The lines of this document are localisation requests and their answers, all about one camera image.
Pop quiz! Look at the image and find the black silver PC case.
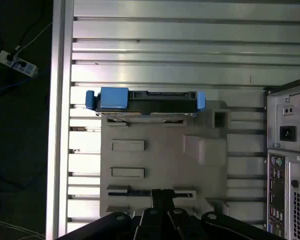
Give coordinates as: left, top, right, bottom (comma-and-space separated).
263, 75, 300, 240

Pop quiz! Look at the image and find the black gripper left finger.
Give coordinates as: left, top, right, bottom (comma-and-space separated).
55, 188, 164, 240

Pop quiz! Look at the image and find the blue cable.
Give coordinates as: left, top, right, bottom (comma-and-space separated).
0, 70, 51, 97

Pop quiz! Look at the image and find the thin white floor cable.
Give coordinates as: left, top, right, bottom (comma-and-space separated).
0, 217, 47, 240

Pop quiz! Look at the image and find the hard disk in blue carrier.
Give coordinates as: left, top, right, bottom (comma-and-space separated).
85, 86, 207, 119

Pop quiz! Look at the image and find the black cable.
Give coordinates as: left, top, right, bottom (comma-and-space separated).
7, 0, 46, 61

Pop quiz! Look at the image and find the grey parts rack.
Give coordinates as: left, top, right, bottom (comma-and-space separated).
99, 99, 231, 221

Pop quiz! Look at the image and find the white power strip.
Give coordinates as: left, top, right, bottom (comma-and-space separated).
0, 49, 39, 78

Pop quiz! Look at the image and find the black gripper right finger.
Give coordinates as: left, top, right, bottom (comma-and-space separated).
162, 189, 286, 240

